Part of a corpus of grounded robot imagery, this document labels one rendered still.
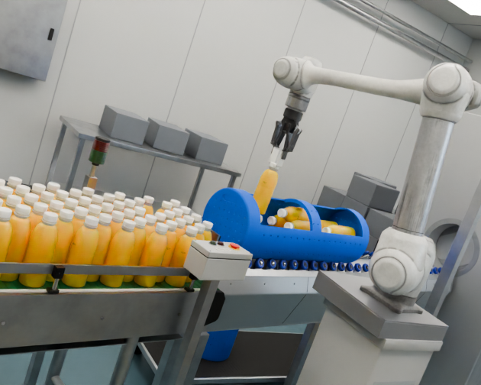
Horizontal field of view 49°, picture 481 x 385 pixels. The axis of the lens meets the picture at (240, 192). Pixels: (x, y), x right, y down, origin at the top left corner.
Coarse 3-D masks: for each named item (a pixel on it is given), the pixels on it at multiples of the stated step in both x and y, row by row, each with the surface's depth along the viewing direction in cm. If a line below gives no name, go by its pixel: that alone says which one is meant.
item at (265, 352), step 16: (240, 336) 342; (256, 336) 350; (272, 336) 358; (288, 336) 368; (144, 352) 286; (160, 352) 289; (240, 352) 321; (256, 352) 327; (272, 352) 335; (288, 352) 343; (208, 368) 290; (224, 368) 296; (240, 368) 302; (256, 368) 308; (272, 368) 314; (288, 368) 321
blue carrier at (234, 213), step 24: (216, 192) 221; (240, 192) 212; (216, 216) 219; (240, 216) 209; (264, 216) 251; (312, 216) 236; (336, 216) 281; (360, 216) 268; (240, 240) 207; (264, 240) 214; (288, 240) 223; (312, 240) 235; (336, 240) 247; (360, 240) 261
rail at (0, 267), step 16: (0, 272) 139; (16, 272) 142; (32, 272) 145; (48, 272) 148; (64, 272) 152; (80, 272) 155; (96, 272) 159; (112, 272) 163; (128, 272) 167; (144, 272) 171; (160, 272) 175; (176, 272) 180
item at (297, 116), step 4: (288, 108) 209; (284, 112) 211; (288, 112) 209; (292, 112) 208; (296, 112) 208; (300, 112) 209; (284, 116) 211; (288, 116) 209; (292, 116) 208; (296, 116) 208; (300, 116) 209; (284, 120) 213; (288, 120) 212; (292, 120) 210; (296, 120) 209; (300, 120) 211; (292, 124) 210; (296, 124) 209; (284, 128) 213; (292, 128) 210
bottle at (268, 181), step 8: (272, 168) 214; (264, 176) 214; (272, 176) 213; (264, 184) 213; (272, 184) 213; (256, 192) 215; (264, 192) 213; (272, 192) 215; (256, 200) 215; (264, 200) 214; (264, 208) 215
